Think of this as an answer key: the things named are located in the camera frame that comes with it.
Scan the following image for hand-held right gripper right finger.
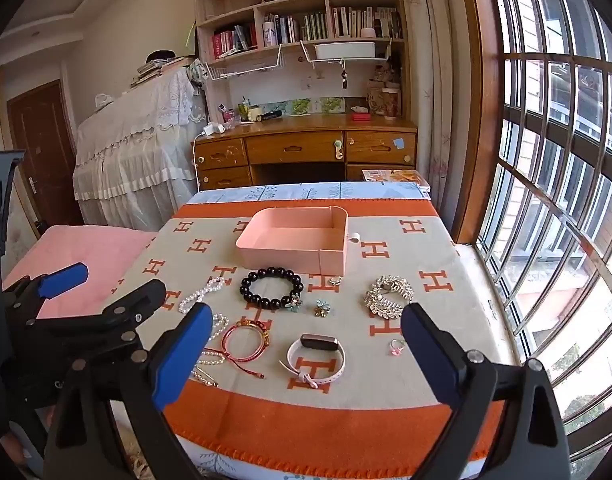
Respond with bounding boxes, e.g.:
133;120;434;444
401;301;572;480

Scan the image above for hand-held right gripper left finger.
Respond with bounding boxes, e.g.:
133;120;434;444
44;302;214;480

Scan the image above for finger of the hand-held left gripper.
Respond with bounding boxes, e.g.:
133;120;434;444
36;279;167;361
3;262;89;326

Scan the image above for pearl hair pin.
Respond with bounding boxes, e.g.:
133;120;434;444
191;366;219;389

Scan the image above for white pearl bracelet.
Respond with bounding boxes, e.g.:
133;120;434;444
196;312;230;367

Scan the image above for red cord bracelet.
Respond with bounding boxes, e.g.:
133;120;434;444
202;319;273;380

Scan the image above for white pearl necklace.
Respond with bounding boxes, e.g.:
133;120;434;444
178;276;225;313

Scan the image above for black bead bracelet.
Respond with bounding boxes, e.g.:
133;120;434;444
240;266;304;311

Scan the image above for white strap smart band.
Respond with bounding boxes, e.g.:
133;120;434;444
280;333;347;389

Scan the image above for pink plastic organizer box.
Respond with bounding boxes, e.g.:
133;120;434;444
235;205;361;277

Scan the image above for pink blanket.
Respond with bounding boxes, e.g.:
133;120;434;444
3;225;157;321

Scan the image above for brown wooden door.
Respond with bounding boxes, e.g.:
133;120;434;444
6;79;85;239

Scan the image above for orange letter-print blanket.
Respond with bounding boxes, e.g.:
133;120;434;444
103;200;518;466

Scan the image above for white lace furniture cover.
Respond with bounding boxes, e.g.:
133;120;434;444
73;57;210;231

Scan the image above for orange magazine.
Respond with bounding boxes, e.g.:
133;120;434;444
362;168;431;193

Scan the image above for stack of books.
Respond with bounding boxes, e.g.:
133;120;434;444
130;59;175;87

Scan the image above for wooden desk with drawers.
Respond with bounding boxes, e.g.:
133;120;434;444
193;112;419;192

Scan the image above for metal window grille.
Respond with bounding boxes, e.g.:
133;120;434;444
476;0;612;461

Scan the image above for floral storage jar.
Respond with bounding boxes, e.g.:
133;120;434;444
368;79;403;120

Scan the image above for pale floral curtain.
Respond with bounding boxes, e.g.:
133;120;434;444
400;0;487;221

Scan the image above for red books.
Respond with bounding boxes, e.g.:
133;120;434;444
212;30;237;60

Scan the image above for white plastic tray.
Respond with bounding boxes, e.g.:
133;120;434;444
313;40;377;60

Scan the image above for row of books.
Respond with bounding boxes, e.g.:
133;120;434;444
262;6;404;46

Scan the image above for wooden bookshelf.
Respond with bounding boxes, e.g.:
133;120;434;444
192;0;407;111

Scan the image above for white wire hanging basket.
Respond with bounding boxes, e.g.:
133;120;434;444
300;37;393;69
204;45;287;82

